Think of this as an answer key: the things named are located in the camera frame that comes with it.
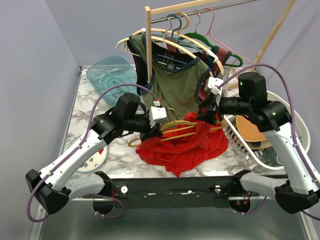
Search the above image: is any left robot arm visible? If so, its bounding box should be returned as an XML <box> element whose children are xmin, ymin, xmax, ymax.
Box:
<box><xmin>25</xmin><ymin>92</ymin><xmax>166</xmax><ymax>215</ymax></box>

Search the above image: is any purple cable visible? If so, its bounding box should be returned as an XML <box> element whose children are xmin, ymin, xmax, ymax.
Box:
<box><xmin>217</xmin><ymin>63</ymin><xmax>320</xmax><ymax>222</ymax></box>
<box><xmin>26</xmin><ymin>83</ymin><xmax>161</xmax><ymax>223</ymax></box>

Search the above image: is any white translucent garment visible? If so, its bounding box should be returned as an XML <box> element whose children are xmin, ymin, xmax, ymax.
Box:
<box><xmin>221</xmin><ymin>66</ymin><xmax>231</xmax><ymax>97</ymax></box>

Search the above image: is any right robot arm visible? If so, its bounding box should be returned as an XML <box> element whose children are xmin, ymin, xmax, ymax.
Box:
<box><xmin>197</xmin><ymin>72</ymin><xmax>320</xmax><ymax>214</ymax></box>

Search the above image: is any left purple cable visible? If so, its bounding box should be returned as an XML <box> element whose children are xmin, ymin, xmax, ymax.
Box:
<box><xmin>26</xmin><ymin>83</ymin><xmax>161</xmax><ymax>223</ymax></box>

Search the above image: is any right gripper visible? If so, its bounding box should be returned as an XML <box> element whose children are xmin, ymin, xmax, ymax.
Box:
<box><xmin>194</xmin><ymin>91</ymin><xmax>252</xmax><ymax>126</ymax></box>

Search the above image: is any red tank top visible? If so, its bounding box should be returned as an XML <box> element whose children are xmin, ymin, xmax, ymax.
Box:
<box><xmin>135</xmin><ymin>112</ymin><xmax>230</xmax><ymax>178</ymax></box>

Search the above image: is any blue plastic tub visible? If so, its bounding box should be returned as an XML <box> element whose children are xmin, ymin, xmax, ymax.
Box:
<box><xmin>86</xmin><ymin>56</ymin><xmax>137</xmax><ymax>107</ymax></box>

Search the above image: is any watermelon pattern plate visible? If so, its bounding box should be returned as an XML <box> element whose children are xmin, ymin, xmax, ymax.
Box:
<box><xmin>76</xmin><ymin>146</ymin><xmax>108</xmax><ymax>174</ymax></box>

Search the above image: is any wooden clothes rack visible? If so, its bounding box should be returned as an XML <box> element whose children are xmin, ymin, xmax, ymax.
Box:
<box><xmin>144</xmin><ymin>0</ymin><xmax>296</xmax><ymax>83</ymax></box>

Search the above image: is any cream wooden hanger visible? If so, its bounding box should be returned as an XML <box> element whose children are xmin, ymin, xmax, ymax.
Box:
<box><xmin>132</xmin><ymin>27</ymin><xmax>224</xmax><ymax>82</ymax></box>

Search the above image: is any green tank top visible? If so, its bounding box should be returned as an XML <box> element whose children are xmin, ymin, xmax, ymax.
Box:
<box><xmin>128</xmin><ymin>34</ymin><xmax>211</xmax><ymax>121</ymax></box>

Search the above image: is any white laundry basket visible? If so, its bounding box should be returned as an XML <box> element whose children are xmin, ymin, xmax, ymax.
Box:
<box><xmin>222</xmin><ymin>91</ymin><xmax>311</xmax><ymax>173</ymax></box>

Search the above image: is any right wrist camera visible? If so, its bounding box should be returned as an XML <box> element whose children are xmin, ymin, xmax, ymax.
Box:
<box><xmin>204</xmin><ymin>76</ymin><xmax>224</xmax><ymax>95</ymax></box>

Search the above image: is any dark maroon tank top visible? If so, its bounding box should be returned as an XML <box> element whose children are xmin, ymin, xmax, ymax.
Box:
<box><xmin>127</xmin><ymin>41</ymin><xmax>148</xmax><ymax>87</ymax></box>

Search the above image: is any pink wire hanger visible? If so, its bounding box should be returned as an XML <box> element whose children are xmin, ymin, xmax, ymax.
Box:
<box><xmin>202</xmin><ymin>7</ymin><xmax>253</xmax><ymax>68</ymax></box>

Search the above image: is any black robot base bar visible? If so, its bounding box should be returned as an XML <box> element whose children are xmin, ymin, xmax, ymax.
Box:
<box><xmin>92</xmin><ymin>176</ymin><xmax>260</xmax><ymax>214</ymax></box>

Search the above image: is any green velvet hanger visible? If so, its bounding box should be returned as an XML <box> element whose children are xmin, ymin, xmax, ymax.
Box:
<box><xmin>184</xmin><ymin>32</ymin><xmax>244</xmax><ymax>68</ymax></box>

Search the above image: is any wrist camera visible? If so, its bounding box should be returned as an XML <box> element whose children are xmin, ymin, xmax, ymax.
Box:
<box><xmin>204</xmin><ymin>76</ymin><xmax>224</xmax><ymax>95</ymax></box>
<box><xmin>149</xmin><ymin>99</ymin><xmax>168</xmax><ymax>127</ymax></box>

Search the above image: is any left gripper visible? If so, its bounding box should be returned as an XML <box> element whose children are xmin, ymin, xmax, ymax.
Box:
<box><xmin>123</xmin><ymin>113</ymin><xmax>164</xmax><ymax>142</ymax></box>

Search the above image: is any yellow hanger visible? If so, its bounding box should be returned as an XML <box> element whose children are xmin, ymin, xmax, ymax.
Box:
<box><xmin>127</xmin><ymin>112</ymin><xmax>228</xmax><ymax>150</ymax></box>

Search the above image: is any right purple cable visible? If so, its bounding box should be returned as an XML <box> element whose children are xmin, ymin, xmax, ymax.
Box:
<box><xmin>217</xmin><ymin>63</ymin><xmax>320</xmax><ymax>222</ymax></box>

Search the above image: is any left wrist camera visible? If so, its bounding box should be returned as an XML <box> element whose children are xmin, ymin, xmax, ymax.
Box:
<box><xmin>149</xmin><ymin>99</ymin><xmax>168</xmax><ymax>127</ymax></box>

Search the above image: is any blue plastic hanger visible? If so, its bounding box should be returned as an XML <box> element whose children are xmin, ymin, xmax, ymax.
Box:
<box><xmin>152</xmin><ymin>12</ymin><xmax>206</xmax><ymax>65</ymax></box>

